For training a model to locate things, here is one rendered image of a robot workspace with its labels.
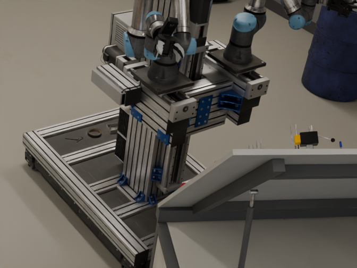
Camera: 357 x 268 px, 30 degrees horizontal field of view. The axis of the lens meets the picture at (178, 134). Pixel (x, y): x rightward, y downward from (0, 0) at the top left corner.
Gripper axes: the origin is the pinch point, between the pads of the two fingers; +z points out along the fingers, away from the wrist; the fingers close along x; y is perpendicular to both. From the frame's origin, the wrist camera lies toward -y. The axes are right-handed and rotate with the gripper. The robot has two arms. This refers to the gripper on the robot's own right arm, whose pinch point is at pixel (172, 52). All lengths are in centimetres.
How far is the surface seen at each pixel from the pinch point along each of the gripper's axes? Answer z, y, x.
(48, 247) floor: -62, 162, 15
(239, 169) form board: 58, 9, -13
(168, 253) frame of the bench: 27, 77, -14
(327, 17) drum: -243, 63, -206
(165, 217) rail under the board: 8, 73, -16
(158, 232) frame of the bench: 12, 79, -13
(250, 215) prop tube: 61, 25, -21
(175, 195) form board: 26, 47, -9
